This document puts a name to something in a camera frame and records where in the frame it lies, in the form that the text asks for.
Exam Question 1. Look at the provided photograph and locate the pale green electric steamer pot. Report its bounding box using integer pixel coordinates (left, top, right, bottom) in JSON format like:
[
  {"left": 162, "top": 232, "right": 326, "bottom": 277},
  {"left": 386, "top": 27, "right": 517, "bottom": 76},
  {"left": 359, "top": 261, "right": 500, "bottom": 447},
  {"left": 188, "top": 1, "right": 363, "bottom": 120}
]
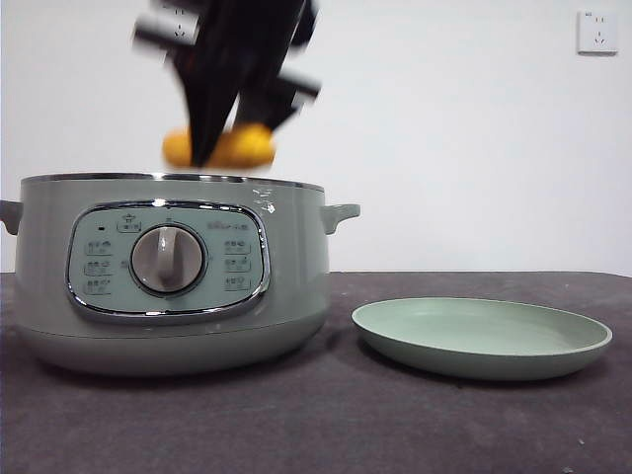
[{"left": 0, "top": 172, "right": 361, "bottom": 379}]

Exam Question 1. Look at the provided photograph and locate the grey steamer dial knob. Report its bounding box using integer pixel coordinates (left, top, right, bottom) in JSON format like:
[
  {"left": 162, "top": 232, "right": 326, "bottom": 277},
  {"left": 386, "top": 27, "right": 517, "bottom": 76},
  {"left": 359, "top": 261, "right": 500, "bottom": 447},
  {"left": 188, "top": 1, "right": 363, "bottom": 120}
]
[{"left": 129, "top": 224, "right": 205, "bottom": 296}]

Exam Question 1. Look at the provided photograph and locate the yellow corn cob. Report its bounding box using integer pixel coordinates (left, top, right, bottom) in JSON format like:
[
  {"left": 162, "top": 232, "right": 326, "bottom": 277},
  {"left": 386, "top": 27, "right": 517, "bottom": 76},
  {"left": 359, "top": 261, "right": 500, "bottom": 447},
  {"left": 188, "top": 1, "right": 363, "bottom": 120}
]
[{"left": 161, "top": 122, "right": 277, "bottom": 169}]

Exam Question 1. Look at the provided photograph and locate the pale green round plate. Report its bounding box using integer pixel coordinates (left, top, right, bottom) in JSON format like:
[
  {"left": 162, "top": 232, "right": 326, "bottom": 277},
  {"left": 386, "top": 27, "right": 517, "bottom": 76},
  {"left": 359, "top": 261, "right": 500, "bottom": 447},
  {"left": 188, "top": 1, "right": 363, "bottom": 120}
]
[{"left": 351, "top": 296, "right": 614, "bottom": 382}]

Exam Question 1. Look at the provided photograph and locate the white wall socket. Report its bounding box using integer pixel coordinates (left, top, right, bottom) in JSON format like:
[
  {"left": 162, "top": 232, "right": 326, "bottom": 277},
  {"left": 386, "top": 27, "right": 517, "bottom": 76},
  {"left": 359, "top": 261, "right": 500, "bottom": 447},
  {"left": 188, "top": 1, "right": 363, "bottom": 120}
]
[
  {"left": 577, "top": 10, "right": 620, "bottom": 56},
  {"left": 158, "top": 2, "right": 201, "bottom": 49}
]

